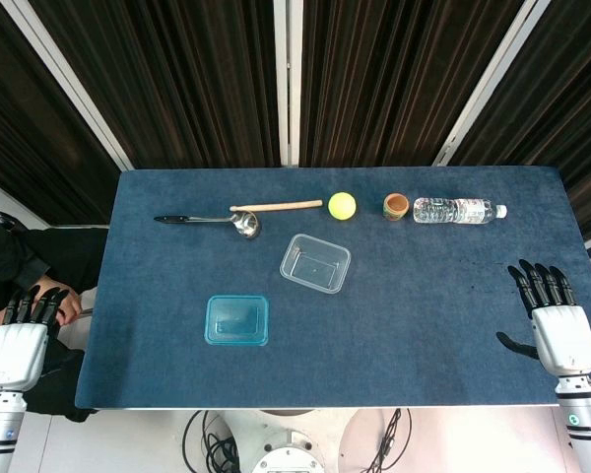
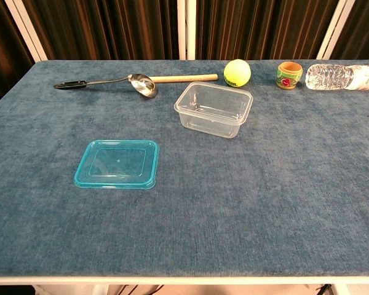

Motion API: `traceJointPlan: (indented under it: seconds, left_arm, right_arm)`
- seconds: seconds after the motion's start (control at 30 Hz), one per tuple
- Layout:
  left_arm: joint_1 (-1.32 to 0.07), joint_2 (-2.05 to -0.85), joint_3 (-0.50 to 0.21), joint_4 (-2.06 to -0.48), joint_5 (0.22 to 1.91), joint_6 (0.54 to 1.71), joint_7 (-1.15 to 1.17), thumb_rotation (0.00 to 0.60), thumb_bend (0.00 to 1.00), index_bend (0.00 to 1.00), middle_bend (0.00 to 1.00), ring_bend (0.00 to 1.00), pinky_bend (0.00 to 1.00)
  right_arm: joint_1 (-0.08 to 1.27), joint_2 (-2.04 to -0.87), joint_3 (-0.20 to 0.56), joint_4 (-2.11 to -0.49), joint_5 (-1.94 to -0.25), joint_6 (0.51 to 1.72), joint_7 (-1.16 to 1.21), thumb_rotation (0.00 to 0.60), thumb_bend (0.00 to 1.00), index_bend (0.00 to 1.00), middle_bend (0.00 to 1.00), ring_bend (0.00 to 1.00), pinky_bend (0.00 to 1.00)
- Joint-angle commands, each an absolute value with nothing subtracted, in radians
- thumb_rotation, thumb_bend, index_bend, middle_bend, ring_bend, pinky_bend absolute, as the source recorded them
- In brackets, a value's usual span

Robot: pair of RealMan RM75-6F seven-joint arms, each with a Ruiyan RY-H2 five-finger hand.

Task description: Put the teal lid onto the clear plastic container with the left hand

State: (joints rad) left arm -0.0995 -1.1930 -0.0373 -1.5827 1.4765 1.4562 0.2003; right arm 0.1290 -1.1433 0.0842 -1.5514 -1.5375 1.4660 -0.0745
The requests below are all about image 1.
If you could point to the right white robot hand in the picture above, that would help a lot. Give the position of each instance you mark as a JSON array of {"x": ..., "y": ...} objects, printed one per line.
[{"x": 564, "y": 340}]

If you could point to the clear plastic water bottle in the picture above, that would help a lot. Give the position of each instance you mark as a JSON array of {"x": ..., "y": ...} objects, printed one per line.
[{"x": 448, "y": 210}]

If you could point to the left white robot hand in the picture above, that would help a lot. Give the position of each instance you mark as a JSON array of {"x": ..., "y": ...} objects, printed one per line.
[{"x": 15, "y": 355}]

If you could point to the small orange cup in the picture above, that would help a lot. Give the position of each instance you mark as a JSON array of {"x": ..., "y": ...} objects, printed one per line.
[{"x": 395, "y": 206}]

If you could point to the person in black clothes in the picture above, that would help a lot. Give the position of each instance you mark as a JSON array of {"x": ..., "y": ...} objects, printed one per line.
[{"x": 10, "y": 261}]

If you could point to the clear plastic food container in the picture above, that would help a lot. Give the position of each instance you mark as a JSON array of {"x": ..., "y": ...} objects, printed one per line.
[{"x": 315, "y": 263}]

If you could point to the wooden stick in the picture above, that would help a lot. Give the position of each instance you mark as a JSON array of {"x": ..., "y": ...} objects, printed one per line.
[{"x": 276, "y": 206}]

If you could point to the yellow tennis ball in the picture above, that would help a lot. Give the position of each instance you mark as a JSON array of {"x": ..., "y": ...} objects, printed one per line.
[{"x": 343, "y": 205}]

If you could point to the dark brown curtain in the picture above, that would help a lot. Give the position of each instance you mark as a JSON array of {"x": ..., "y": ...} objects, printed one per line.
[
  {"x": 399, "y": 84},
  {"x": 24, "y": 128},
  {"x": 571, "y": 98},
  {"x": 177, "y": 84}
]

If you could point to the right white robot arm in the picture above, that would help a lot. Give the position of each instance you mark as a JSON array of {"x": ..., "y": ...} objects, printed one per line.
[{"x": 588, "y": 433}]

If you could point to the white partition frame post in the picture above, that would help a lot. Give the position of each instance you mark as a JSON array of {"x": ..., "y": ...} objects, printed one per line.
[
  {"x": 492, "y": 84},
  {"x": 74, "y": 88},
  {"x": 288, "y": 84}
]

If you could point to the blue cloth-covered table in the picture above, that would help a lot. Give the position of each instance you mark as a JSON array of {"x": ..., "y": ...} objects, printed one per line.
[{"x": 423, "y": 320}]

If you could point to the blue plastic container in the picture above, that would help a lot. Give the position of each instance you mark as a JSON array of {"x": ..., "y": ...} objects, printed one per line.
[{"x": 236, "y": 320}]

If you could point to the round grey robot base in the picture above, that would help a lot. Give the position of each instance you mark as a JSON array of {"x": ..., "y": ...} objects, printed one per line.
[{"x": 288, "y": 458}]

